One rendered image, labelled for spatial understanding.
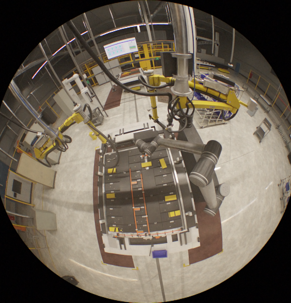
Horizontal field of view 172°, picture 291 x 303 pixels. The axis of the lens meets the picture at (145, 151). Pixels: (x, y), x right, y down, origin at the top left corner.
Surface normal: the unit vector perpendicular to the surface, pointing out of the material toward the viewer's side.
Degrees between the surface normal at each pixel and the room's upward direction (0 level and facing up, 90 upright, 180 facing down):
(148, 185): 0
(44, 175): 90
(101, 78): 90
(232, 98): 90
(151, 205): 0
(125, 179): 0
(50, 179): 90
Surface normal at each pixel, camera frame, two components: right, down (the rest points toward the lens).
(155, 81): -0.47, 0.81
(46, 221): 0.98, -0.19
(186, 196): -0.17, -0.47
